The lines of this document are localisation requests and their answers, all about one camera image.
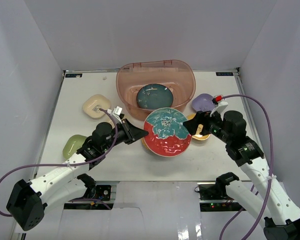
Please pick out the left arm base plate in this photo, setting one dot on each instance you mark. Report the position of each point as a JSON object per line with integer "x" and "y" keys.
{"x": 97, "y": 198}

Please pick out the red and teal plate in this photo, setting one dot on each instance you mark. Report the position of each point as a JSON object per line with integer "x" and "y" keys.
{"x": 167, "y": 137}

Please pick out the yellow square dish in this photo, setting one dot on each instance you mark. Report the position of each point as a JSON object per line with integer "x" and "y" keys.
{"x": 198, "y": 136}

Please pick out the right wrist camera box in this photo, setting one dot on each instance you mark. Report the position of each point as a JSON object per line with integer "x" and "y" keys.
{"x": 220, "y": 104}

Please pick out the round woven bamboo plate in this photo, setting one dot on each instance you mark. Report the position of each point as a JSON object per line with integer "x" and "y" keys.
{"x": 145, "y": 145}

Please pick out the cream round plate black mark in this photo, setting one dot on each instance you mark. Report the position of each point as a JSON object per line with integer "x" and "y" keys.
{"x": 111, "y": 123}

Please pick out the purple square dish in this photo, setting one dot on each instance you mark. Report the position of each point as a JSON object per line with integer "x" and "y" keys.
{"x": 203, "y": 102}

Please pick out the cream square dish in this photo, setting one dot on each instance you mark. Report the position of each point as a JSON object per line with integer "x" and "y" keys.
{"x": 92, "y": 106}

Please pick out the dark teal round plate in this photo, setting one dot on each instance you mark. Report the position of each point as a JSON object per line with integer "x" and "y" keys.
{"x": 154, "y": 96}

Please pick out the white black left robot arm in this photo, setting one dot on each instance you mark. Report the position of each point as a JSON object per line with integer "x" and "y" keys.
{"x": 30, "y": 200}

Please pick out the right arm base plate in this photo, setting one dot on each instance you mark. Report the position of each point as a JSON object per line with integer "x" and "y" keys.
{"x": 209, "y": 194}

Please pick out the pink translucent plastic bin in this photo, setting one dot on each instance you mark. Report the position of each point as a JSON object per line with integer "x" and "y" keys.
{"x": 134, "y": 79}

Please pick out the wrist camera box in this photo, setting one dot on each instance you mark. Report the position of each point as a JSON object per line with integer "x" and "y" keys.
{"x": 115, "y": 114}
{"x": 220, "y": 104}

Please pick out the light green dish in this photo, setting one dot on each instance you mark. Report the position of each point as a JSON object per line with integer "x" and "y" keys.
{"x": 72, "y": 145}

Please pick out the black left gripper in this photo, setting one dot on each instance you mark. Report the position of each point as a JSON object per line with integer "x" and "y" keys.
{"x": 127, "y": 131}

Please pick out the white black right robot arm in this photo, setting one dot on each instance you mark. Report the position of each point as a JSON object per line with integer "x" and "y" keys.
{"x": 272, "y": 208}

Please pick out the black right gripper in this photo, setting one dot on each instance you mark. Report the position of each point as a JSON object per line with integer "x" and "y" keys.
{"x": 202, "y": 118}

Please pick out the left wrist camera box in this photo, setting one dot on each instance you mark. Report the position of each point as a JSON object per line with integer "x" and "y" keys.
{"x": 115, "y": 114}

